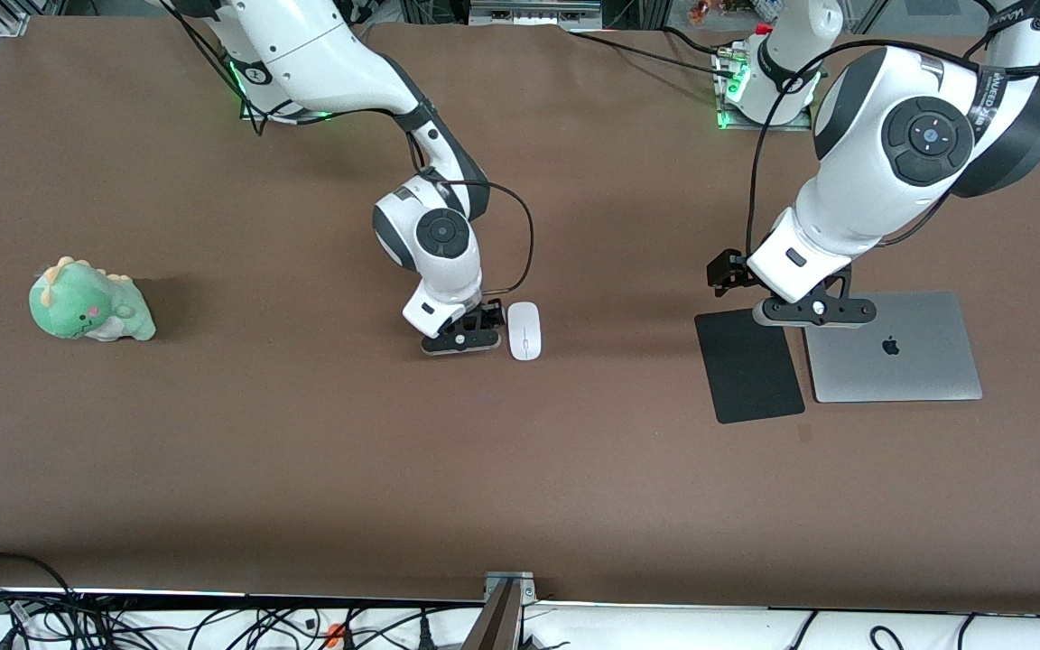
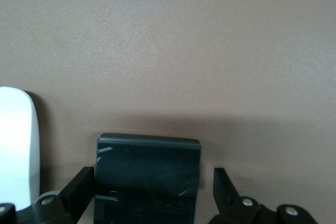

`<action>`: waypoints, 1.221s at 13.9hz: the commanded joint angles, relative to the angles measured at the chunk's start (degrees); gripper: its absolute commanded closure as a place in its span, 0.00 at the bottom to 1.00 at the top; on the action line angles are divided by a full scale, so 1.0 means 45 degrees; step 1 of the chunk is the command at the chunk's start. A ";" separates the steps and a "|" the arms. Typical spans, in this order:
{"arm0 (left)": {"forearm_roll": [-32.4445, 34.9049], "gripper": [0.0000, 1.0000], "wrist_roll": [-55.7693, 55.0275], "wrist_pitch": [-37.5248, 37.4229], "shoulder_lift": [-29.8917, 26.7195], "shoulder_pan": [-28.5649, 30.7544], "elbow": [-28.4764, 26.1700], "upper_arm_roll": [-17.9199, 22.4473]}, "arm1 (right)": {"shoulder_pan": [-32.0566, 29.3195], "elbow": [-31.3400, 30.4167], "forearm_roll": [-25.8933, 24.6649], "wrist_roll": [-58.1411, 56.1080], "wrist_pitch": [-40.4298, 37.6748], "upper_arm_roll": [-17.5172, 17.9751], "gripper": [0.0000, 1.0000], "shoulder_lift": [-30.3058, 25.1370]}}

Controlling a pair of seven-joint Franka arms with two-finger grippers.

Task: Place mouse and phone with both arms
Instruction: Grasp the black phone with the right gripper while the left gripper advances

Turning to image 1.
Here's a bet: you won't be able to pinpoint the white computer mouse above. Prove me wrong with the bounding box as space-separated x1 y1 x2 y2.
506 302 543 361

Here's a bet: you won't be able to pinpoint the black mouse pad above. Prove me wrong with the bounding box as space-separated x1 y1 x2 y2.
694 309 806 425

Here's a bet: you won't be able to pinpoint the silver laptop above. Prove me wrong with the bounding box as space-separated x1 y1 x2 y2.
803 291 984 404

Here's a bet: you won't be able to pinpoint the green plush dinosaur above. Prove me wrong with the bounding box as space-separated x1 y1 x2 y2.
29 257 157 343

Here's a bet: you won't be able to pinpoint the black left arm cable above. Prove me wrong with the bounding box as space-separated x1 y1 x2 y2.
744 0 1040 265

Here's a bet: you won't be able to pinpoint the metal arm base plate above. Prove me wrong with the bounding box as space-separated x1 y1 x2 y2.
715 45 815 133
238 86 337 122

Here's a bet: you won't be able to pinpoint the black base power cable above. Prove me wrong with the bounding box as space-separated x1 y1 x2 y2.
568 27 738 75

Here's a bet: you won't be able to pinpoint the metal table edge bracket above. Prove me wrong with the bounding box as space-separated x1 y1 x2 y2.
482 571 537 650

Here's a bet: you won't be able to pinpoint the aluminium frame rail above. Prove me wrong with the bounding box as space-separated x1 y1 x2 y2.
469 0 604 31

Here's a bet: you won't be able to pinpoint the black floor loop cable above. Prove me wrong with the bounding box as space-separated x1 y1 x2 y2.
0 552 80 615

